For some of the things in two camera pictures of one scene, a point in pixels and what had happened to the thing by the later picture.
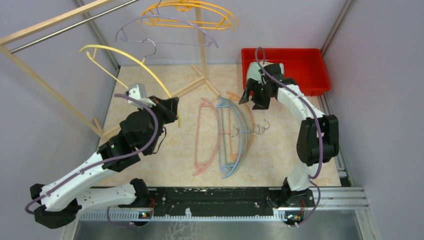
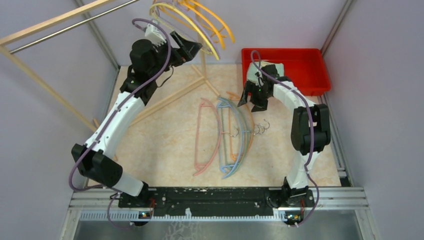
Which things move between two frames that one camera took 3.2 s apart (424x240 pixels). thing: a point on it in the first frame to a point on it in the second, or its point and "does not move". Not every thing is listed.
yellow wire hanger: x=131 y=58 to x=188 y=17
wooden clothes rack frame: x=7 y=39 does not move
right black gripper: x=252 y=85 does not move
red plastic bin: x=307 y=67 does not move
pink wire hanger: x=198 y=106 does not move
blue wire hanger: x=223 y=103 does not move
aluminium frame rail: x=337 y=198 does not move
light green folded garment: x=253 y=68 does not move
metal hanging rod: x=72 y=26 does not move
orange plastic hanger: x=184 y=5 to x=216 y=15
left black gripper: x=167 y=106 to x=187 y=50
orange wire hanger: x=236 y=97 does not move
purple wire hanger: x=205 y=35 to x=200 y=24
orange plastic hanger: x=184 y=7 to x=200 y=15
